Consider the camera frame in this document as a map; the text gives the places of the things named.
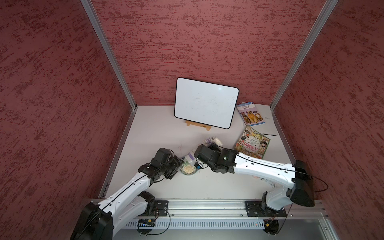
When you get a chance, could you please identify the wooden whiteboard easel stand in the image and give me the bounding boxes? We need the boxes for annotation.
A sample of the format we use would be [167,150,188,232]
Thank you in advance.
[186,120,212,131]

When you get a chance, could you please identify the instant oatmeal plastic bag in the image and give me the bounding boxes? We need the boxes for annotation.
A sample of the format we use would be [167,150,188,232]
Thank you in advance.
[182,137,224,169]

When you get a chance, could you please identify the aluminium front frame rail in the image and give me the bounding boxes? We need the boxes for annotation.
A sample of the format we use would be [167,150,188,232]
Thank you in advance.
[89,197,329,220]

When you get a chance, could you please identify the green leaf pattern bowl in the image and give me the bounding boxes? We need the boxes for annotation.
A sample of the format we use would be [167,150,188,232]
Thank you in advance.
[180,162,197,176]

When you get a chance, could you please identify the left aluminium corner post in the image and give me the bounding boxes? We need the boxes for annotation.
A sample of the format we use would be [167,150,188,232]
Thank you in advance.
[81,0,137,111]

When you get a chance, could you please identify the right aluminium corner post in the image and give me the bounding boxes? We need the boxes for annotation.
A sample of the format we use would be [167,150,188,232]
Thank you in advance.
[270,0,339,112]

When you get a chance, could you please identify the colourful cartoon picture book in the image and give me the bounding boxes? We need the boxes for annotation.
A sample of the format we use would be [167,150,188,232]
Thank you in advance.
[235,126,271,159]

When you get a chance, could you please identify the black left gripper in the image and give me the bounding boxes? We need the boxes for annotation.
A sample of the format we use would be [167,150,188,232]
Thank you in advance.
[160,155,185,179]

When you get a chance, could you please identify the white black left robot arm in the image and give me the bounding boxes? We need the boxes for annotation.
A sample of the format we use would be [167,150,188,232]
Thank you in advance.
[71,148,183,240]

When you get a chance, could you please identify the aluminium corner post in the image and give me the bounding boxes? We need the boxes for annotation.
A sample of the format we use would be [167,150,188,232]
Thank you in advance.
[81,0,137,111]
[270,0,339,112]

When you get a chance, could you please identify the white whiteboard black frame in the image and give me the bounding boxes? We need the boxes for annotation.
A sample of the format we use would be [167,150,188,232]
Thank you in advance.
[174,78,240,129]

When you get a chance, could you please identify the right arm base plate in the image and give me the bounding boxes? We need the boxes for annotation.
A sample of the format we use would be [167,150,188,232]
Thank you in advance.
[245,201,287,218]

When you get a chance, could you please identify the dog cover book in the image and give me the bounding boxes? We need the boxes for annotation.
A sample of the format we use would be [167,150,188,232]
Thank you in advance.
[236,102,265,126]

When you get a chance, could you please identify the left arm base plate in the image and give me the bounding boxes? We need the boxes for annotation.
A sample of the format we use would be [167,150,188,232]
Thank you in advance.
[141,200,169,217]

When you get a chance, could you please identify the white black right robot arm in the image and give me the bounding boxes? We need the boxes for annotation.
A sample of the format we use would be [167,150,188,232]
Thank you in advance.
[194,144,315,212]

